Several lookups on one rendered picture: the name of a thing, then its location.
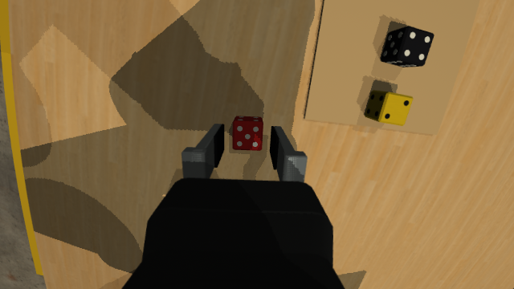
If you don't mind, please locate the yellow die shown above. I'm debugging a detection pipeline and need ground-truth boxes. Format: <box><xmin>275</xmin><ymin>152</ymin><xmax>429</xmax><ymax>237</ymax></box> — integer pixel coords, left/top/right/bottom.
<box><xmin>365</xmin><ymin>90</ymin><xmax>413</xmax><ymax>126</ymax></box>

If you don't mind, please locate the red die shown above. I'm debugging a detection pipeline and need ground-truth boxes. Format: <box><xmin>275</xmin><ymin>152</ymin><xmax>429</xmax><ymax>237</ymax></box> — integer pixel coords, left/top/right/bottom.
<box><xmin>232</xmin><ymin>116</ymin><xmax>263</xmax><ymax>151</ymax></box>

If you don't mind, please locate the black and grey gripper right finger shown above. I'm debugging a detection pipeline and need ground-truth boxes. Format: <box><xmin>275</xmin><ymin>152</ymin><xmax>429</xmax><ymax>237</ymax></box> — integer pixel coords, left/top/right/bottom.
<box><xmin>270</xmin><ymin>126</ymin><xmax>308</xmax><ymax>182</ymax></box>

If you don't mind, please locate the black die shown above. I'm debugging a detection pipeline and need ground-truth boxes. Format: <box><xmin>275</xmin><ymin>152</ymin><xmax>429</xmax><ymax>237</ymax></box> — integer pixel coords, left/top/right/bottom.
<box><xmin>381</xmin><ymin>26</ymin><xmax>434</xmax><ymax>67</ymax></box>

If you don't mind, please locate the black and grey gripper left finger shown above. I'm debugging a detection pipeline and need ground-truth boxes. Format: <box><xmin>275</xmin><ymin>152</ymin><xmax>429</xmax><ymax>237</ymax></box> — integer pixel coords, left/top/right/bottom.
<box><xmin>182</xmin><ymin>124</ymin><xmax>224</xmax><ymax>178</ymax></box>

